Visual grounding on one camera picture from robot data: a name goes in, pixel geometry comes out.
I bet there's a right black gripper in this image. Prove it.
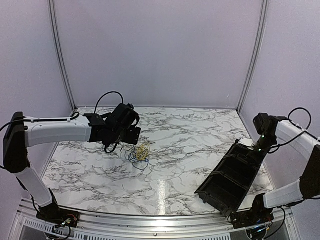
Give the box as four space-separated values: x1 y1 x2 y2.
247 133 277 167

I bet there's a yellow cable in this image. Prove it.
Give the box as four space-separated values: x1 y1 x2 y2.
133 142 152 161

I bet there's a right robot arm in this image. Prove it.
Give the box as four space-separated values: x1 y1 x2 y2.
247 113 320 224

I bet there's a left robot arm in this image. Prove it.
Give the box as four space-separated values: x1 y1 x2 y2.
1 103 141 223

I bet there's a black three-compartment bin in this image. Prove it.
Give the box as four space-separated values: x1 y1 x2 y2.
194 140 262 217

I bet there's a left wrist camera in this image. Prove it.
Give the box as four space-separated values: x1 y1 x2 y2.
126 103 135 110

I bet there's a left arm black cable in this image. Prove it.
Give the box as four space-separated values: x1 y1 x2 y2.
0 91 126 155

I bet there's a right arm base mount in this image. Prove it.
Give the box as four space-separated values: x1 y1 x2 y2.
228 193 274 229

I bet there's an aluminium front rail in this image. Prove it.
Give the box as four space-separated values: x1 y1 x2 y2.
8 198 301 240

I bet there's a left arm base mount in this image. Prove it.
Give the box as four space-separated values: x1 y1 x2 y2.
36 199 80 228

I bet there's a right aluminium frame post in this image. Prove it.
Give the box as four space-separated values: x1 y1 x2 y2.
236 0 270 114

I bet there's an aluminium frame post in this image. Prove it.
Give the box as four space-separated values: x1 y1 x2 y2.
47 0 77 111
236 0 270 114

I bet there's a left aluminium frame post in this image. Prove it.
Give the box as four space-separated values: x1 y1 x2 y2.
47 0 77 111

